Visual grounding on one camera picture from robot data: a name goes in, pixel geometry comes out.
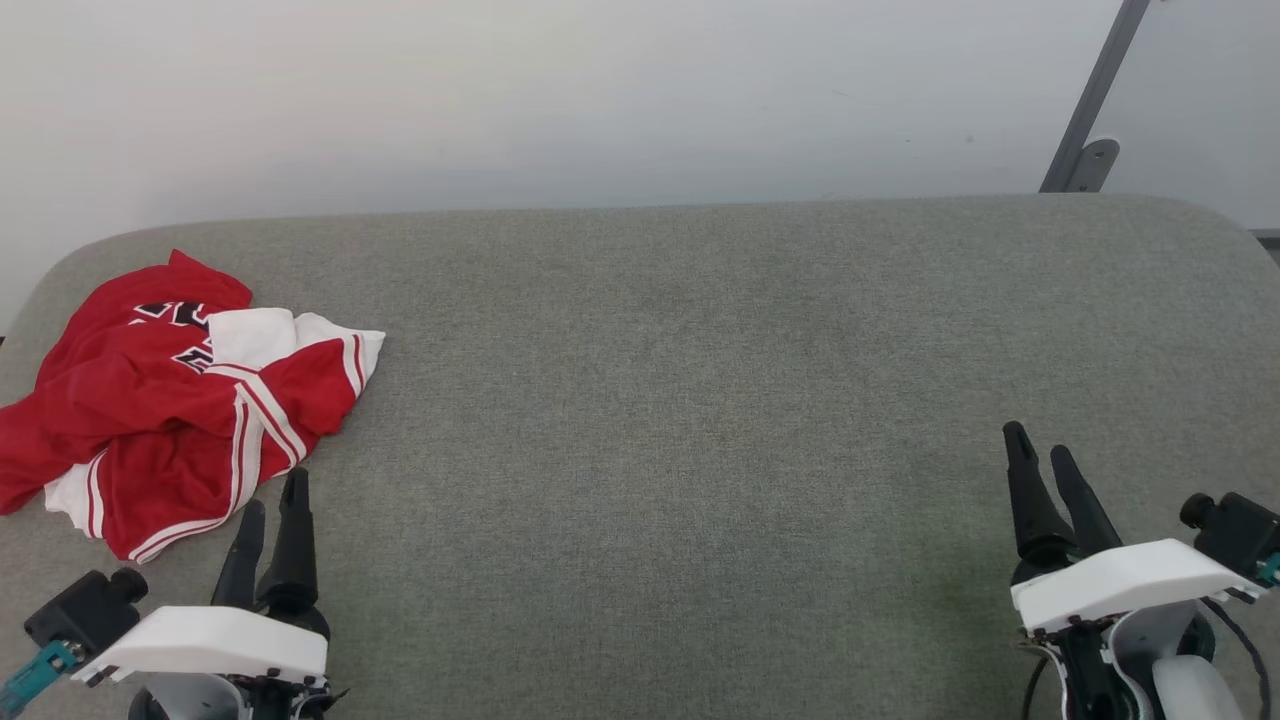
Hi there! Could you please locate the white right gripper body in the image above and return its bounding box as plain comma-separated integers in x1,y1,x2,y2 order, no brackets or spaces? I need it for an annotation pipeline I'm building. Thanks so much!
1010,538,1263,720

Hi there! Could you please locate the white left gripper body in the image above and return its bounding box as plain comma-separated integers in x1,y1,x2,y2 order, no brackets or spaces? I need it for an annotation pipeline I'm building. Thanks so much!
72,605,347,720

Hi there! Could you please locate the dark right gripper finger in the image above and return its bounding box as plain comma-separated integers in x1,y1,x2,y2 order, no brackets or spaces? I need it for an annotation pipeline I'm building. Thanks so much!
1003,421,1079,566
1050,445,1124,557

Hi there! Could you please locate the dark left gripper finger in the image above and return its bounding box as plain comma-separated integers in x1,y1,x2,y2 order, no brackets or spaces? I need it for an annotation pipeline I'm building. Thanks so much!
210,499,267,609
255,467,321,611

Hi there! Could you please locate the red white sports jersey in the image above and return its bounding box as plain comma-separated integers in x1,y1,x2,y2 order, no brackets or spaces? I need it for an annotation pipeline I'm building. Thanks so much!
0,250,387,564

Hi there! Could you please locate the grey fabric sofa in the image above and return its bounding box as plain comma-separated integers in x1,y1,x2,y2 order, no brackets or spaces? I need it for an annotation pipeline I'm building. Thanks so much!
0,193,1280,720

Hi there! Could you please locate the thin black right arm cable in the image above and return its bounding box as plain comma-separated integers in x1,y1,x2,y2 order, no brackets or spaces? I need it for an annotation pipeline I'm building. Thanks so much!
1200,597,1274,720
1020,650,1057,720

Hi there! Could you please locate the teal left camera connector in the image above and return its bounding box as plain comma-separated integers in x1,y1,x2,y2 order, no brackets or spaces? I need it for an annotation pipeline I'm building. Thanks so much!
0,640,77,713

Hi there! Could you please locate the grey metal post bracket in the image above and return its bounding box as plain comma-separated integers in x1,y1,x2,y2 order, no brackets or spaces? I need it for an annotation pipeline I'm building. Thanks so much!
1068,138,1121,193

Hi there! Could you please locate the grey metal slanted post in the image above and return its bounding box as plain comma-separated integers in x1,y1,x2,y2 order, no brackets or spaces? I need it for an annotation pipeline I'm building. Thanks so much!
1040,0,1152,193

